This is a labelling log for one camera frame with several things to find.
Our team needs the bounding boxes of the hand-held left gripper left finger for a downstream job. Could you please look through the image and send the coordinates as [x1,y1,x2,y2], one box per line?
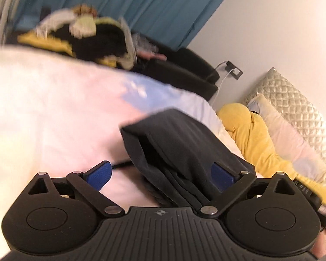
[27,161,126,219]

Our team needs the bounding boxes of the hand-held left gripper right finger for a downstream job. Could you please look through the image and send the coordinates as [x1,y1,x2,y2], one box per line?
[200,162,294,219]

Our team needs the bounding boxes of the black drawstring pants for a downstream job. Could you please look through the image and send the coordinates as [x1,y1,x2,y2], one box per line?
[111,108,258,209]

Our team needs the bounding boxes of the yellow fleece blanket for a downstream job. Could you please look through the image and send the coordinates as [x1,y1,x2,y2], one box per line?
[217,103,326,206]

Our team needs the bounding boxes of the pale pillow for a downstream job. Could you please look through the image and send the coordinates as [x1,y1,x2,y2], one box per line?
[247,93,326,176]

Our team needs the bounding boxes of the pink and white bed blanket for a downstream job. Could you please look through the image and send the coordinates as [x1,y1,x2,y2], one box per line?
[0,46,246,261]

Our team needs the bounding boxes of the quilted cream pillow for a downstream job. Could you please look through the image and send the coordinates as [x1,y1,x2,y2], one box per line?
[243,67,326,187]

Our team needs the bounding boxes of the black sofa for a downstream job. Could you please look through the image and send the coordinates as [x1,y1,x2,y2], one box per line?
[13,4,220,102]

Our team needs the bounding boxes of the pink small garment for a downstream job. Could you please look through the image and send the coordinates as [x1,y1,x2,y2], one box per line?
[136,50,168,61]

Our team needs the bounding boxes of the black fleece garment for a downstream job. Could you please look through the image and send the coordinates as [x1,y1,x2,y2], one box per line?
[47,22,129,64]

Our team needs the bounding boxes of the yellow cloth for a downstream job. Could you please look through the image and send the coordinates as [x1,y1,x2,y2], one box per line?
[17,30,118,69]

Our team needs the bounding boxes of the pale green garment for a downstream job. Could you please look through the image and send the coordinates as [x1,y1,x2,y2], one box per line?
[70,16,97,38]

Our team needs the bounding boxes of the white garment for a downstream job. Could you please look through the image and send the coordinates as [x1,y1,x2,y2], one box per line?
[35,8,77,38]

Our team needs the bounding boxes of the brown plush item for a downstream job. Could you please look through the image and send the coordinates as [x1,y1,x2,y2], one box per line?
[73,3,99,17]

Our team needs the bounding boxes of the wide blue curtain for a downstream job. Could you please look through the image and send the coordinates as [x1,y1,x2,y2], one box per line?
[13,0,243,52]

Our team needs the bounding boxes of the white charger cable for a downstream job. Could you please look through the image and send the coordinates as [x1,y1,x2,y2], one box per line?
[210,62,236,104]

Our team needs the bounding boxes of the dark wall outlet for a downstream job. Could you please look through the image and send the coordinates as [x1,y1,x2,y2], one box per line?
[225,60,244,81]

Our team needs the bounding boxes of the beige strap garment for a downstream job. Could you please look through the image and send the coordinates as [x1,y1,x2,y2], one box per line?
[118,17,138,70]

